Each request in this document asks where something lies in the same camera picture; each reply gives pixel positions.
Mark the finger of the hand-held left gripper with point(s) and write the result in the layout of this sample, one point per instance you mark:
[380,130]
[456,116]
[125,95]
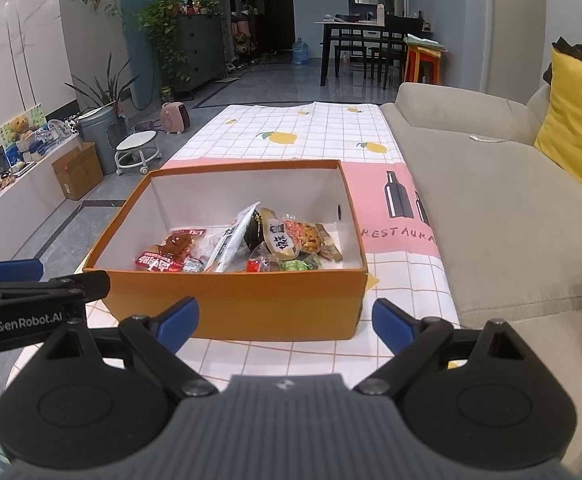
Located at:
[71,287]
[13,270]

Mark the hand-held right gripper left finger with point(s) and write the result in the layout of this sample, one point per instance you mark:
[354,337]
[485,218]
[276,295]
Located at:
[181,325]

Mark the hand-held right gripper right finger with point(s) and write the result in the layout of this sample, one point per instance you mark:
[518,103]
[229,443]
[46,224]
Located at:
[390,325]

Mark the orange cardboard box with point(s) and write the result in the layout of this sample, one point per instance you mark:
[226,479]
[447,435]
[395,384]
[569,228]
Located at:
[221,305]

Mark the red chicken leg packet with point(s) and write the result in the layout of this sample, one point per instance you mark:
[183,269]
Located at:
[171,250]

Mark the small red snack packet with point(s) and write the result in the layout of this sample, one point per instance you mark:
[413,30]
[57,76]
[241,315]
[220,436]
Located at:
[257,264]

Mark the white spicy strip packet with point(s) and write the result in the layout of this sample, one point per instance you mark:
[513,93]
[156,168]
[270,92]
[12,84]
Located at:
[231,240]

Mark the tan brown snack packet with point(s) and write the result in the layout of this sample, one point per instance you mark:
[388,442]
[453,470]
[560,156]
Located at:
[330,245]

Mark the green cake packet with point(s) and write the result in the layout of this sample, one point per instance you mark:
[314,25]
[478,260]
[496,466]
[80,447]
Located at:
[296,263]

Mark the dark glossy snack packet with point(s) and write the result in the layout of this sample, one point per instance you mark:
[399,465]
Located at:
[255,230]

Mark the orange peanut packet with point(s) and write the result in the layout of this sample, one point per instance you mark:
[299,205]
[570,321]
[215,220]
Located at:
[306,235]

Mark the white label tofu packet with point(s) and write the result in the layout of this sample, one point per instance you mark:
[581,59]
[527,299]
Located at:
[276,235]

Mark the white low cabinet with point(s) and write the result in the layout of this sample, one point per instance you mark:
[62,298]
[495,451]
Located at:
[11,200]

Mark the brown cardboard box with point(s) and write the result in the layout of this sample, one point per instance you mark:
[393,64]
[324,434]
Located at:
[76,172]

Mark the bear picture poster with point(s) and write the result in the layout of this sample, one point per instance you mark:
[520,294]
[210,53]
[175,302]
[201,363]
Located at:
[21,130]

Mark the grey trash can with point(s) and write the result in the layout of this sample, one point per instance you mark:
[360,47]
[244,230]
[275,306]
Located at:
[96,135]

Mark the beige sofa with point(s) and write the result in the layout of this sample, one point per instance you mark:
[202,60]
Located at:
[496,210]

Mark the white rolling stool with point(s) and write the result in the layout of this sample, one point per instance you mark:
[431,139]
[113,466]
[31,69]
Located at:
[136,141]

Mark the pink space heater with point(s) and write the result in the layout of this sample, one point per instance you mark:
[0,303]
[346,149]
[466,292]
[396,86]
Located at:
[173,117]

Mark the long leaf potted plant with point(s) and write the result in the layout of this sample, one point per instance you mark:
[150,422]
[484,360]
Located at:
[103,90]

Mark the orange stacked stools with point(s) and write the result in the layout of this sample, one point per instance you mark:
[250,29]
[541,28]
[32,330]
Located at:
[421,62]

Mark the dark grey dresser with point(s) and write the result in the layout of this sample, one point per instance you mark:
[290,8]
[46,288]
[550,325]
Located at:
[201,50]

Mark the black dining chair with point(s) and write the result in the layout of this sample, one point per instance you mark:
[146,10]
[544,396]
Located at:
[351,52]
[391,35]

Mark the yellow cushion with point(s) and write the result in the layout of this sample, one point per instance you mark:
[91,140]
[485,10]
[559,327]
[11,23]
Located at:
[581,125]

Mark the trailing green plant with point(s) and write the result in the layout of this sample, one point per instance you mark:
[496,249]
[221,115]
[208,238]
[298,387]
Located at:
[163,25]

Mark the blue water bottle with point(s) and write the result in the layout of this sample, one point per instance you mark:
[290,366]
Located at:
[300,52]

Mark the black dining table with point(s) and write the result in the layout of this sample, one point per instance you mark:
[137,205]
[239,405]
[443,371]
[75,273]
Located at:
[351,24]

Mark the white bottle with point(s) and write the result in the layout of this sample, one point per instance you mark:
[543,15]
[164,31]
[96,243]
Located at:
[381,14]

